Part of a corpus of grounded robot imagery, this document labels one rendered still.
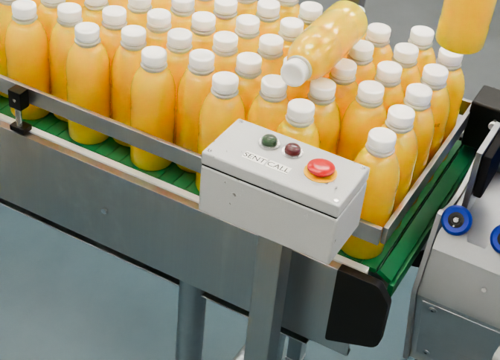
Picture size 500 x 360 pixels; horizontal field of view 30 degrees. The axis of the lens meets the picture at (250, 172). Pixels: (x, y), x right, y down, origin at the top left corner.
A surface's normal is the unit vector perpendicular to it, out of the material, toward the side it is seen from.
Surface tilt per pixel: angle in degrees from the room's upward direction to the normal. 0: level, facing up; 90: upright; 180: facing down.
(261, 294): 90
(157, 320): 0
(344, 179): 0
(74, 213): 90
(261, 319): 90
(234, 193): 90
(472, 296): 71
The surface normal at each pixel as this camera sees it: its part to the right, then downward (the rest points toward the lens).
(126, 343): 0.08, -0.80
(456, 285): -0.43, 0.20
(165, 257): -0.48, 0.49
